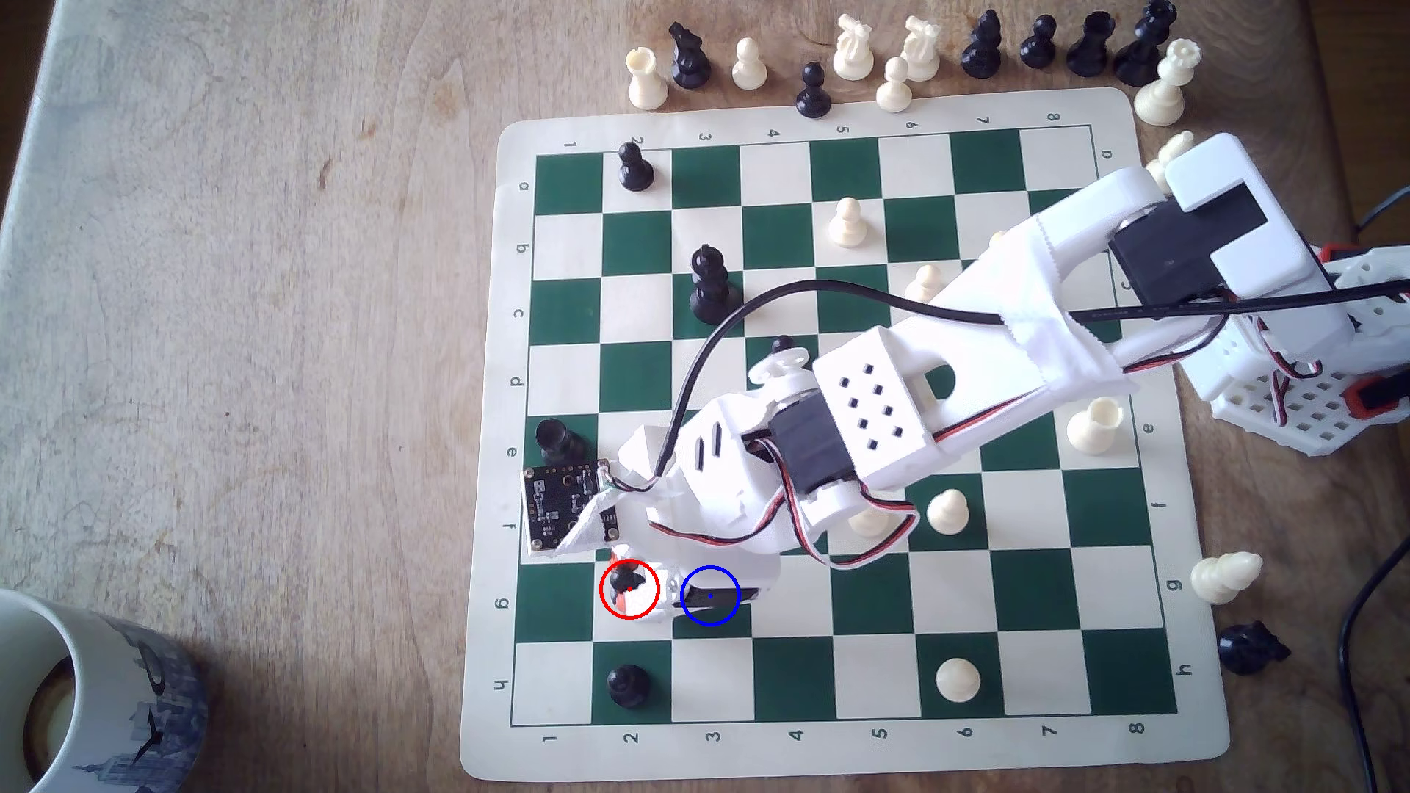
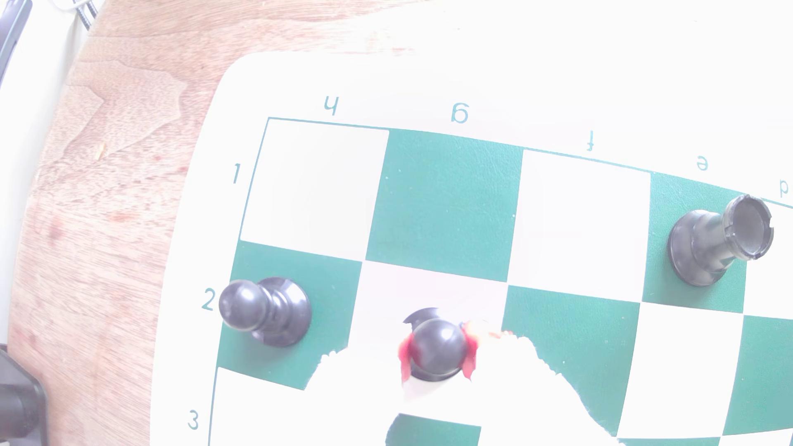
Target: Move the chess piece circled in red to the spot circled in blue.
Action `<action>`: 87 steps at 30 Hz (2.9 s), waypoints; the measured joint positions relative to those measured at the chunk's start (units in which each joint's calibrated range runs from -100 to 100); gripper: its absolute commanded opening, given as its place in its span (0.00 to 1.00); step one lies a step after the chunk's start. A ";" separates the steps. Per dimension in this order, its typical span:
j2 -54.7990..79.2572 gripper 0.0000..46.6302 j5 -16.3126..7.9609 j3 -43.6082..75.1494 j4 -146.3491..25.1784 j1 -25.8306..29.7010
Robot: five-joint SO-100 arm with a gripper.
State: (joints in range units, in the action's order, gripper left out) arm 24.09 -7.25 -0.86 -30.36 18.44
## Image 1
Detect black queen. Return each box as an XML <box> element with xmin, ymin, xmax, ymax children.
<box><xmin>1113</xmin><ymin>0</ymin><xmax>1178</xmax><ymax>88</ymax></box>

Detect white knight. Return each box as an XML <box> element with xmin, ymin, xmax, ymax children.
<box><xmin>901</xmin><ymin>15</ymin><xmax>943</xmax><ymax>83</ymax></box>
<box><xmin>833</xmin><ymin>13</ymin><xmax>876</xmax><ymax>83</ymax></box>

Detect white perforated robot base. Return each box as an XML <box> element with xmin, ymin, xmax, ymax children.
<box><xmin>1179</xmin><ymin>245</ymin><xmax>1410</xmax><ymax>458</ymax></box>

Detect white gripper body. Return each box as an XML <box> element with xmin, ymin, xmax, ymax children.
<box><xmin>615</xmin><ymin>396</ymin><xmax>814</xmax><ymax>554</ymax></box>

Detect white chess piece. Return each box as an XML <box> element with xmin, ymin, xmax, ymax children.
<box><xmin>1146</xmin><ymin>130</ymin><xmax>1196</xmax><ymax>191</ymax></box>

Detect white queen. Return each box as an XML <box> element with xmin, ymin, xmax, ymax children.
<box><xmin>1135</xmin><ymin>38</ymin><xmax>1202</xmax><ymax>127</ymax></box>

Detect black rook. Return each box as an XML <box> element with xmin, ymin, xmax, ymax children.
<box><xmin>535</xmin><ymin>417</ymin><xmax>588</xmax><ymax>468</ymax></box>
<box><xmin>1066</xmin><ymin>11</ymin><xmax>1116</xmax><ymax>79</ymax></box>

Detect printed ceramic mug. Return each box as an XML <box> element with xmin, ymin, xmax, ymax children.
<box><xmin>0</xmin><ymin>589</ymin><xmax>211</xmax><ymax>793</ymax></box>

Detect black camera cable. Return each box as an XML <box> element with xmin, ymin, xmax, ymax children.
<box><xmin>657</xmin><ymin>280</ymin><xmax>1410</xmax><ymax>486</ymax></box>

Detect white tape wrap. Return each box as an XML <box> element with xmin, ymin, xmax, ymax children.
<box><xmin>986</xmin><ymin>229</ymin><xmax>1138</xmax><ymax>389</ymax></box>

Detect black knight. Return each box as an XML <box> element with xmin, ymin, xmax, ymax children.
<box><xmin>668</xmin><ymin>22</ymin><xmax>713</xmax><ymax>90</ymax></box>
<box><xmin>1217</xmin><ymin>620</ymin><xmax>1291</xmax><ymax>676</ymax></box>

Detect red black base clip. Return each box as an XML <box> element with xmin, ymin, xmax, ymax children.
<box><xmin>1349</xmin><ymin>374</ymin><xmax>1410</xmax><ymax>421</ymax></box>

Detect black camera circuit board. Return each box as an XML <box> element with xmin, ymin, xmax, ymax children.
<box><xmin>522</xmin><ymin>461</ymin><xmax>621</xmax><ymax>559</ymax></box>

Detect white rook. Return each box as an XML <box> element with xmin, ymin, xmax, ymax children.
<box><xmin>626</xmin><ymin>46</ymin><xmax>670</xmax><ymax>112</ymax></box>
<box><xmin>1066</xmin><ymin>396</ymin><xmax>1125</xmax><ymax>456</ymax></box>

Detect red black white servo wires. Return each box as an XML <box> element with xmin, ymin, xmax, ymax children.
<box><xmin>650</xmin><ymin>485</ymin><xmax>922</xmax><ymax>571</ymax></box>
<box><xmin>1118</xmin><ymin>314</ymin><xmax>1328</xmax><ymax>431</ymax></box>

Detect black bishop on board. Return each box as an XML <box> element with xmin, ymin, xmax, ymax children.
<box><xmin>688</xmin><ymin>245</ymin><xmax>744</xmax><ymax>326</ymax></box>

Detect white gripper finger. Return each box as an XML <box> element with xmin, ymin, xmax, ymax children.
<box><xmin>668</xmin><ymin>547</ymin><xmax>786</xmax><ymax>618</ymax></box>
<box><xmin>601</xmin><ymin>543</ymin><xmax>676</xmax><ymax>625</ymax></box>

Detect white bishop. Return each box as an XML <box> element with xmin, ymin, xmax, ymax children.
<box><xmin>1190</xmin><ymin>551</ymin><xmax>1264</xmax><ymax>605</ymax></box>

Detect green white chess mat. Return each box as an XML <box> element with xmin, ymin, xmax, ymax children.
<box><xmin>460</xmin><ymin>86</ymin><xmax>1232</xmax><ymax>783</ymax></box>

